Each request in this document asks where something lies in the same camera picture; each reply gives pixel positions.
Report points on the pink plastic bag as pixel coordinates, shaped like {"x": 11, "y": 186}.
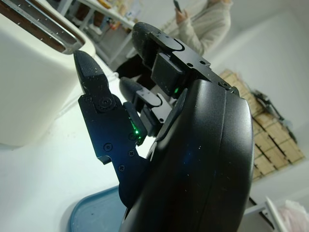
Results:
{"x": 294, "y": 215}

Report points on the blue plastic tray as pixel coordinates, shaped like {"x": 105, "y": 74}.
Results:
{"x": 94, "y": 212}

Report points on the white desk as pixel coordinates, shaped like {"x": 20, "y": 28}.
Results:
{"x": 106, "y": 8}

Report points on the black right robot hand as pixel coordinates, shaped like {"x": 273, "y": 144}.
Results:
{"x": 193, "y": 157}

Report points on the white two-slot toaster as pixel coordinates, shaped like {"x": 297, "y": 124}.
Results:
{"x": 29, "y": 91}

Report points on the dark smartphone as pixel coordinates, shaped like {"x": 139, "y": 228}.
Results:
{"x": 177, "y": 4}

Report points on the person's bare hand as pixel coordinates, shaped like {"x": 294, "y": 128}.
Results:
{"x": 182, "y": 15}

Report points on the white metal table frame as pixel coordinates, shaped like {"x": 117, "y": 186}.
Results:
{"x": 275, "y": 212}

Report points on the black metal trolley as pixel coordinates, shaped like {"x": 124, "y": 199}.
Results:
{"x": 265, "y": 101}

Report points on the person in cream sweater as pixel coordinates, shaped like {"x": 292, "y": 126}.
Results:
{"x": 207, "y": 29}

